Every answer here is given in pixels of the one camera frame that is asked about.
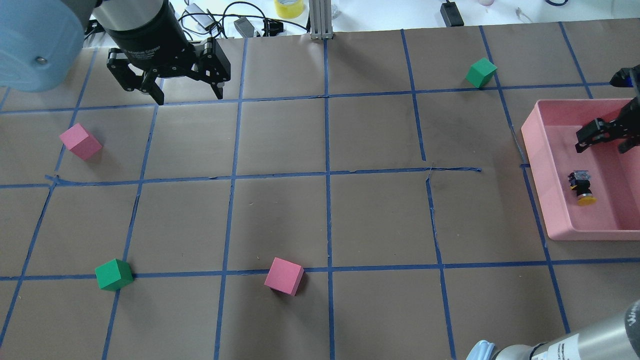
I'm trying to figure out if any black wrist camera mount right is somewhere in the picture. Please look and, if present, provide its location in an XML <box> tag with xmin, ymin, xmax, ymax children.
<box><xmin>609</xmin><ymin>64</ymin><xmax>640</xmax><ymax>93</ymax></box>

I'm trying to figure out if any green cube near bin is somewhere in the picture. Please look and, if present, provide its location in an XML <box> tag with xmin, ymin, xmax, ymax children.
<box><xmin>465</xmin><ymin>57</ymin><xmax>498</xmax><ymax>89</ymax></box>

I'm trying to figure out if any pink plastic bin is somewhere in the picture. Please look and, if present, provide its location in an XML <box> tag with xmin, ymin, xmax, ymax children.
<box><xmin>521</xmin><ymin>98</ymin><xmax>640</xmax><ymax>241</ymax></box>

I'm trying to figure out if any pink cube centre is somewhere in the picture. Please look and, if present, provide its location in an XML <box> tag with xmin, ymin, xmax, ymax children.
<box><xmin>263</xmin><ymin>257</ymin><xmax>305</xmax><ymax>296</ymax></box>

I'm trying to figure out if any pink cube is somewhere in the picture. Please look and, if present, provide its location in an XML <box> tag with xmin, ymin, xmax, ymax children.
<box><xmin>58</xmin><ymin>123</ymin><xmax>103</xmax><ymax>161</ymax></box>
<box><xmin>263</xmin><ymin>257</ymin><xmax>305</xmax><ymax>296</ymax></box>

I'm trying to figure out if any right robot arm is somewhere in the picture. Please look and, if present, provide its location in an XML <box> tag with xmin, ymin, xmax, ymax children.
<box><xmin>467</xmin><ymin>98</ymin><xmax>639</xmax><ymax>360</ymax></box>

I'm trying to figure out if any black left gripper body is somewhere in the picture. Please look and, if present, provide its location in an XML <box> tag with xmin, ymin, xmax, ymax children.
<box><xmin>105</xmin><ymin>5</ymin><xmax>198</xmax><ymax>80</ymax></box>

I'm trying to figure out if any yellow tape roll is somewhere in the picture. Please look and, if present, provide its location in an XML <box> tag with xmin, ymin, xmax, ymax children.
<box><xmin>273</xmin><ymin>0</ymin><xmax>305</xmax><ymax>19</ymax></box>

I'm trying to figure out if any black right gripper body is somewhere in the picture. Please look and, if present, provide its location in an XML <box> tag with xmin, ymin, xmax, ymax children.
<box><xmin>617</xmin><ymin>97</ymin><xmax>640</xmax><ymax>143</ymax></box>

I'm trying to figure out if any green cube far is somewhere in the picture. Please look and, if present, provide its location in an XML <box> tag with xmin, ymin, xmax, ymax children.
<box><xmin>94</xmin><ymin>259</ymin><xmax>134</xmax><ymax>292</ymax></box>

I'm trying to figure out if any aluminium frame post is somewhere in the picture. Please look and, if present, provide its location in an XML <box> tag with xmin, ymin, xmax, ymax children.
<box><xmin>308</xmin><ymin>0</ymin><xmax>334</xmax><ymax>40</ymax></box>

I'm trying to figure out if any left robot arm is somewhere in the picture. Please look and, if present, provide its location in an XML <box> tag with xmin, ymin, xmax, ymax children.
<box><xmin>0</xmin><ymin>0</ymin><xmax>232</xmax><ymax>105</ymax></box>

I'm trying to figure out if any pink cube far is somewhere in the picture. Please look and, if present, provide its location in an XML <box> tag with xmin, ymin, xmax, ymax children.
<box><xmin>58</xmin><ymin>123</ymin><xmax>103</xmax><ymax>161</ymax></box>

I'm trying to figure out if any yellow push button switch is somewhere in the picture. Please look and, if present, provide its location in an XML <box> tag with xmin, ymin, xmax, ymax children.
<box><xmin>567</xmin><ymin>170</ymin><xmax>597</xmax><ymax>207</ymax></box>

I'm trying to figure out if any black power adapter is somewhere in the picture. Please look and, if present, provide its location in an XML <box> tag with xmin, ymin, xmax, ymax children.
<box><xmin>439</xmin><ymin>0</ymin><xmax>465</xmax><ymax>28</ymax></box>

